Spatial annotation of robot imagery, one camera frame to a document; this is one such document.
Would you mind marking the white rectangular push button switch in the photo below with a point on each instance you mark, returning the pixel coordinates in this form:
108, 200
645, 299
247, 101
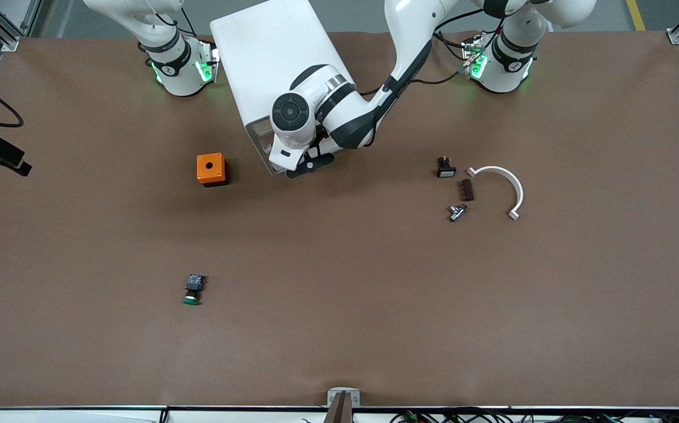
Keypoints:
446, 170

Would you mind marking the orange button enclosure box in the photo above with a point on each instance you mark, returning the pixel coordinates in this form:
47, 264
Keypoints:
211, 167

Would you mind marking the small chrome metal fitting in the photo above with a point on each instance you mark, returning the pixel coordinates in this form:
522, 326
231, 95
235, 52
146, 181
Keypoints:
457, 212

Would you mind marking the dark brown ridged block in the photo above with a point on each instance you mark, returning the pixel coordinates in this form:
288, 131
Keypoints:
466, 190

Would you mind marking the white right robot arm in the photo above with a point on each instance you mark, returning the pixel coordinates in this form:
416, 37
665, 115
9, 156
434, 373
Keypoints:
174, 64

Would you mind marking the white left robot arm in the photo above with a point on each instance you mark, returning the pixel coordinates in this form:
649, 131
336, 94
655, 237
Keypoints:
410, 35

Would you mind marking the green push button switch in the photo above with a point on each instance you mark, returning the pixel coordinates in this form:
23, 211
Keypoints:
194, 289

